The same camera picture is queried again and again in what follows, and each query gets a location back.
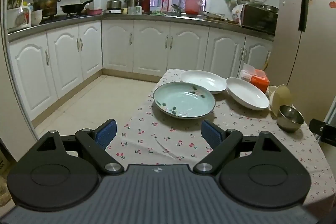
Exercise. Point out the gas stove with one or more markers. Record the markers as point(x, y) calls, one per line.
point(65, 18)

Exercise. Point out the white ceramic bowl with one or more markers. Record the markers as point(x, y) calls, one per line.
point(36, 18)

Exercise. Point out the white and green cup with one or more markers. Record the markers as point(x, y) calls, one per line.
point(135, 10)

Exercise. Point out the white kitchen cabinets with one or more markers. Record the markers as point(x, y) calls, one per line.
point(147, 48)

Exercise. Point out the orange tissue packet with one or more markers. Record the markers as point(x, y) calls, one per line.
point(257, 79)

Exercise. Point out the chrome faucet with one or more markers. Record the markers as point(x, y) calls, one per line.
point(180, 5)

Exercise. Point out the white utensil holder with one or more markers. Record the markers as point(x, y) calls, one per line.
point(12, 18)

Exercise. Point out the white induction cooker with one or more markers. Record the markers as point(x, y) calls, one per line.
point(113, 11)

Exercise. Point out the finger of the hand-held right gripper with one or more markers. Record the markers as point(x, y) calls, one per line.
point(318, 130)

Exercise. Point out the beige refrigerator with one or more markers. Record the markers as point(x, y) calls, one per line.
point(288, 37)

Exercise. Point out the steel kettle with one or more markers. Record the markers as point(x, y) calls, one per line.
point(114, 3)

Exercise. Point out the green floral plate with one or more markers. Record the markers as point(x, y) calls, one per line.
point(183, 100)

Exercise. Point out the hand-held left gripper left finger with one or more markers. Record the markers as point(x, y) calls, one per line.
point(106, 134)

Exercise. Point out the red dish soap bottle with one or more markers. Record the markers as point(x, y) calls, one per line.
point(165, 5)

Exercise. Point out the black frying pan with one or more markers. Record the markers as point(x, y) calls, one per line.
point(73, 7)

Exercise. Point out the plain white plate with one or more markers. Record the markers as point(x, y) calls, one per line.
point(246, 94)

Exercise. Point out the white detergent bottle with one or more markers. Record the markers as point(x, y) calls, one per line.
point(25, 16)

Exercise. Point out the white plate with dark specks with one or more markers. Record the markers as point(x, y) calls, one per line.
point(204, 81)

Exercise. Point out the brown dish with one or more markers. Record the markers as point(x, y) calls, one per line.
point(214, 16)

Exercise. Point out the pink dish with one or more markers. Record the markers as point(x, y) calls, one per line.
point(94, 12)

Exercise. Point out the printed plastic bag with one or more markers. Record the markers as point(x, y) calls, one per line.
point(236, 14)

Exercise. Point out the cherry print tablecloth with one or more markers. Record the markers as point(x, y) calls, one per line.
point(162, 140)

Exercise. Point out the red plastic basket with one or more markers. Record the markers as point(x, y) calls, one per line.
point(193, 6)

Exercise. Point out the metal pot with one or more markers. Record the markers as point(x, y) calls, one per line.
point(271, 8)

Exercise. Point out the dark toaster oven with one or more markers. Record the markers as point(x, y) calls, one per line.
point(258, 19)

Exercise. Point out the stainless steel bowl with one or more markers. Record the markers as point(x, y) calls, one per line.
point(290, 119)

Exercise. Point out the green cloth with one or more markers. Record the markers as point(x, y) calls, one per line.
point(157, 13)

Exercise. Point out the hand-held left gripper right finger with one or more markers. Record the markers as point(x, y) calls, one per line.
point(211, 134)

